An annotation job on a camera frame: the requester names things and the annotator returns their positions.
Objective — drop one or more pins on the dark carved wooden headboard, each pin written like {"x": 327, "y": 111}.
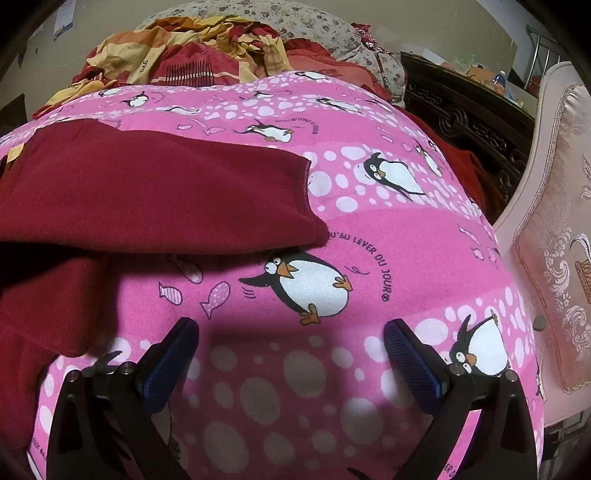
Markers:
{"x": 461, "y": 106}

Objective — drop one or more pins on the pink upholstered chair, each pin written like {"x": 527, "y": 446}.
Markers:
{"x": 554, "y": 230}

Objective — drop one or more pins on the beige floral pillow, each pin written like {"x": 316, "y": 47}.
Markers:
{"x": 323, "y": 27}

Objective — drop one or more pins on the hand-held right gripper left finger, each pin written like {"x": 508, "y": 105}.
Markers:
{"x": 171, "y": 364}

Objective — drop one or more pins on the maroon fleece garment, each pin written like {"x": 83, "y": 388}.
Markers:
{"x": 138, "y": 194}

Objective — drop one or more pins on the orange box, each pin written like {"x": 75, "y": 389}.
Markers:
{"x": 478, "y": 73}

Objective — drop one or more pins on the blue bottle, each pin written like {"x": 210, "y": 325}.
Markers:
{"x": 499, "y": 83}

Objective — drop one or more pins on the wall calendar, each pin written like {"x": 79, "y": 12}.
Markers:
{"x": 63, "y": 21}

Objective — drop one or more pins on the pink penguin print blanket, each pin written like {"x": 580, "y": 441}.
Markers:
{"x": 369, "y": 258}

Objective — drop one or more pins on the red bed sheet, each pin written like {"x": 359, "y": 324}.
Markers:
{"x": 475, "y": 175}

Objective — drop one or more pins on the metal rack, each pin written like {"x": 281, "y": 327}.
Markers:
{"x": 538, "y": 60}

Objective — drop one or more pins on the dark wooden cabinet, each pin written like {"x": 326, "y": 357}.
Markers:
{"x": 11, "y": 108}

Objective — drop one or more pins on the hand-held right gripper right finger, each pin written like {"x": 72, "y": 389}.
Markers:
{"x": 413, "y": 369}

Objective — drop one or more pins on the red yellow floral quilt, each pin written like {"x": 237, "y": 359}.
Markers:
{"x": 194, "y": 55}

